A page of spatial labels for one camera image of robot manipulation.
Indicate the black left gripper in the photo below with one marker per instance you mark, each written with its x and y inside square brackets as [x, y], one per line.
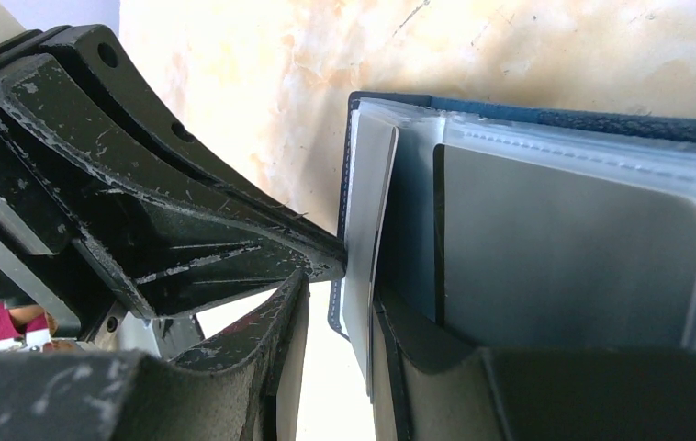
[107, 200]

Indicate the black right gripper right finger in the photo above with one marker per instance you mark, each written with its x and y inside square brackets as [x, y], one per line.
[429, 385]

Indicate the blue leather card holder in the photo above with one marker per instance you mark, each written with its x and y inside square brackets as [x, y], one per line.
[641, 150]

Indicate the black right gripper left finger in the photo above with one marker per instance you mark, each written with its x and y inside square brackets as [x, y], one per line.
[242, 383]

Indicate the grey card in holder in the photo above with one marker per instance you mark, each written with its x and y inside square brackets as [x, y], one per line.
[532, 255]

